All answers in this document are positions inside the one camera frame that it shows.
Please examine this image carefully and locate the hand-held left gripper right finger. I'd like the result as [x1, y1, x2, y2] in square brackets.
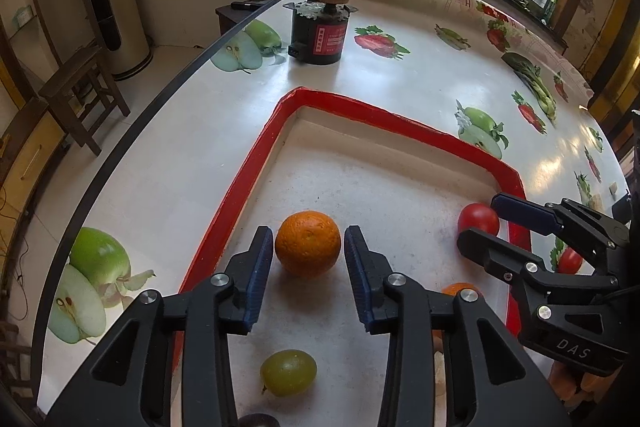
[343, 225, 572, 427]

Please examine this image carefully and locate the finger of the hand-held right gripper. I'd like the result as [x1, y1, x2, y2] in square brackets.
[491, 192, 631, 278]
[457, 228, 629, 376]

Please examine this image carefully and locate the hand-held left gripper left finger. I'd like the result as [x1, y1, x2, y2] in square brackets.
[45, 226, 275, 427]

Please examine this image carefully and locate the red tomato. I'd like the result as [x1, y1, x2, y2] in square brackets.
[457, 203, 501, 240]
[556, 247, 584, 276]

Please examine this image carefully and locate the orange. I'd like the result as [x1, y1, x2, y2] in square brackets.
[274, 210, 342, 279]
[441, 282, 483, 299]

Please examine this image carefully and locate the red rimmed white tray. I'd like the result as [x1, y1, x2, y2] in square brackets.
[172, 87, 532, 427]

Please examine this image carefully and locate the green grape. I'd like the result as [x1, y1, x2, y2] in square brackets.
[260, 349, 318, 398]

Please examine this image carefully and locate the dark purple plum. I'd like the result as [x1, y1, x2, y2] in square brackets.
[237, 413, 281, 427]

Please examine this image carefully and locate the person's right hand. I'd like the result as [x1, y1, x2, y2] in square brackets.
[549, 363, 618, 413]

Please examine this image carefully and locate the green leafy vegetable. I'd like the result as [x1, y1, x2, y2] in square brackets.
[500, 52, 558, 120]

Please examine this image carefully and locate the black motor with red label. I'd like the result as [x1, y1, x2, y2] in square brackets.
[286, 0, 359, 66]

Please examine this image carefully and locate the yellow low cabinet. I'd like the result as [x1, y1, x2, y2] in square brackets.
[0, 97, 68, 233]

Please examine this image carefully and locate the dark side table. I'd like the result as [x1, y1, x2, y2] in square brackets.
[216, 0, 282, 38]

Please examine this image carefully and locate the wooden stool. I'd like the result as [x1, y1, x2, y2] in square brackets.
[39, 49, 132, 156]

